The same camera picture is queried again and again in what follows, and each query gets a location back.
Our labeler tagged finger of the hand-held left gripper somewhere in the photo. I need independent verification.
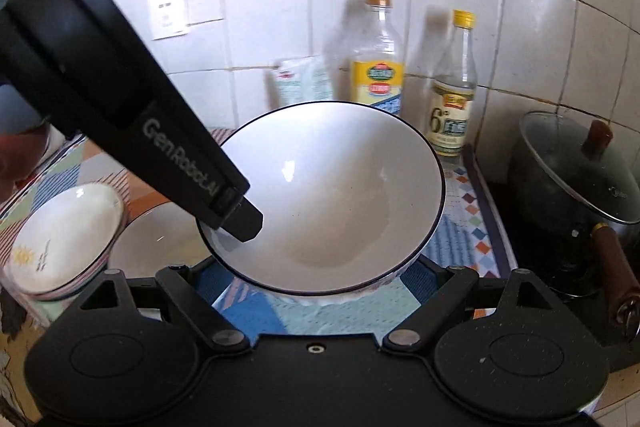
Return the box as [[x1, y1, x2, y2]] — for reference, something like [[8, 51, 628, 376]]
[[209, 188, 265, 244]]

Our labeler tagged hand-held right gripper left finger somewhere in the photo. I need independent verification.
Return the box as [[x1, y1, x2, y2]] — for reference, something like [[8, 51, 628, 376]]
[[80, 257, 251, 355]]

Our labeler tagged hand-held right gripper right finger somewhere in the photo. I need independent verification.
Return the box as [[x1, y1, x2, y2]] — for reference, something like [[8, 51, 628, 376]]
[[382, 256, 556, 355]]

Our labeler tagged white ribbed bowl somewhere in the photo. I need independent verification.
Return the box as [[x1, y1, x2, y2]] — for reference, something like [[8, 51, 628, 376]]
[[196, 102, 446, 305], [107, 202, 217, 280]]

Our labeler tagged pink rim carrot print plate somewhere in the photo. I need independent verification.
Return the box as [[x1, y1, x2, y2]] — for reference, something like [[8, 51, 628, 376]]
[[7, 207, 127, 303]]

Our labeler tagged white plate with black rim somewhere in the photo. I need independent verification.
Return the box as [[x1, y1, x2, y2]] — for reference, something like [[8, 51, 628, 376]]
[[10, 183, 125, 297]]

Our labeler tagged black cooking pot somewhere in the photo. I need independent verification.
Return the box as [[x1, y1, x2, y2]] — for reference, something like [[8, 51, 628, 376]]
[[507, 109, 640, 329]]

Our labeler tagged colourful patchwork tablecloth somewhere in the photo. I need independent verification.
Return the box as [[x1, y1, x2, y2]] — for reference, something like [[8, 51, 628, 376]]
[[0, 127, 519, 338]]

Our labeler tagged white salt bag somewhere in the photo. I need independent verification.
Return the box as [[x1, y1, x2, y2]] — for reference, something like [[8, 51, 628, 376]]
[[272, 56, 335, 108]]

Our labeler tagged glass pot lid brown knob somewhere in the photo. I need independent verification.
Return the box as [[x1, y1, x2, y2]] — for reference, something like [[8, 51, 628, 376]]
[[519, 109, 640, 225]]

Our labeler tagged clear vinegar bottle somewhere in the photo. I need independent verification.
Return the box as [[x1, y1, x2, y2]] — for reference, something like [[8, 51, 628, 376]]
[[427, 9, 478, 158]]

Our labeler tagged yellow label oil bottle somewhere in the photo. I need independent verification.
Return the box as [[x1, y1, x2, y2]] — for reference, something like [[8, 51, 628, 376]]
[[345, 0, 407, 118]]

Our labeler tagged white wall socket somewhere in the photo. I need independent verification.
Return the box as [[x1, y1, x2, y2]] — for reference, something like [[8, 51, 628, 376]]
[[148, 0, 190, 41]]

